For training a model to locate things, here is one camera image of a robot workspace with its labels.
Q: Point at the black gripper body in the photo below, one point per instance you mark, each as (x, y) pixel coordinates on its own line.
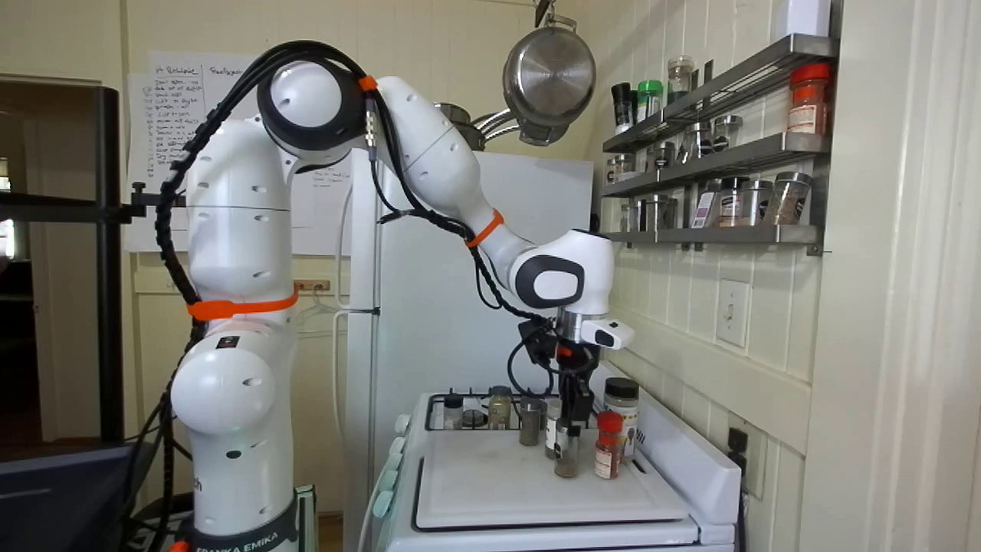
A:
(576, 366)

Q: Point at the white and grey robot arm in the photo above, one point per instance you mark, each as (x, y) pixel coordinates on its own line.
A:
(237, 230)

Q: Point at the white-labelled spice bottle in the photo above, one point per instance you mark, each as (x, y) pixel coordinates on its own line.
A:
(552, 433)

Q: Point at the glass jar of grey spice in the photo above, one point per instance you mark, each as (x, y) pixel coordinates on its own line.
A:
(529, 425)

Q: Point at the glass spice bottle dark contents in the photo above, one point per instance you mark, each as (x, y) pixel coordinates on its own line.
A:
(567, 456)

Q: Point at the small dark-capped spice bottle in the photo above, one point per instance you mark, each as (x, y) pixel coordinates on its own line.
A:
(454, 414)

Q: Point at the silver-lidded glass spice jar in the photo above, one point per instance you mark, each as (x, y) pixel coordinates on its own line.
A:
(726, 132)
(704, 207)
(789, 199)
(660, 156)
(659, 212)
(757, 203)
(732, 203)
(696, 142)
(630, 216)
(619, 166)

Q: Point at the black pepper bottle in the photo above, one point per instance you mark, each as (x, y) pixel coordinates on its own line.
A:
(622, 107)

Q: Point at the green-capped spice bottle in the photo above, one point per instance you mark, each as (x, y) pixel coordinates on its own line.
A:
(650, 96)

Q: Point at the large red-capped spice bottle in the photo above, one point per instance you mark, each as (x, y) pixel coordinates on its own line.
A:
(808, 103)

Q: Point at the large jar with black lid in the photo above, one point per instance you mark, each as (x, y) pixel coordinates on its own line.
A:
(622, 402)

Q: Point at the glass jar of green herbs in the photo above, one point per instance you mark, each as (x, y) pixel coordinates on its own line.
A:
(500, 408)

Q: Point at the white cutting board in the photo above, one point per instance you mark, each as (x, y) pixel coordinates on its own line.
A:
(506, 483)

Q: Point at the black burner grate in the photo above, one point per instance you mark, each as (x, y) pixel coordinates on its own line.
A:
(438, 399)

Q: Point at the white refrigerator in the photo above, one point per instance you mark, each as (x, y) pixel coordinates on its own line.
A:
(444, 307)

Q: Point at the white stove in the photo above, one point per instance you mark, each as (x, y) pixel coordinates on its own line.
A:
(690, 460)

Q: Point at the hanging steel pans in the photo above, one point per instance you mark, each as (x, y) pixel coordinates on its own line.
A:
(460, 123)

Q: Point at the hanging stainless steel pot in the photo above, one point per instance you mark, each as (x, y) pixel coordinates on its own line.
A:
(549, 77)

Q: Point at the clear glass jar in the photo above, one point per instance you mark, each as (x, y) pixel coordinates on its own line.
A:
(680, 77)

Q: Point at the white container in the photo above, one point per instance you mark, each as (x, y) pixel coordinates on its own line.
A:
(802, 17)

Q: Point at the black stand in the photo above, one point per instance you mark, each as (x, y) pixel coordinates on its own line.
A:
(109, 268)

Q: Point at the handwritten paper sheets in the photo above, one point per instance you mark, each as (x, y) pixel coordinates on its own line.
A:
(172, 100)

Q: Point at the dark monitor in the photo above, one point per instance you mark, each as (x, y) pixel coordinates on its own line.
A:
(54, 498)

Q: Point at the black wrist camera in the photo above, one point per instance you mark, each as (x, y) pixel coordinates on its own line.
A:
(536, 337)

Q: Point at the white light switch plate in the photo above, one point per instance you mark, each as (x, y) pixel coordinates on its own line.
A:
(733, 313)

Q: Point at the wall socket with black plug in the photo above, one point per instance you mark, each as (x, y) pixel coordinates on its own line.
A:
(742, 452)

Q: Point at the metal wall spice rack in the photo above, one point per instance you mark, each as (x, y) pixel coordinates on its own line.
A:
(736, 157)

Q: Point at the brown wall socket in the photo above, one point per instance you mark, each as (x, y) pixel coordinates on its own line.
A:
(312, 285)

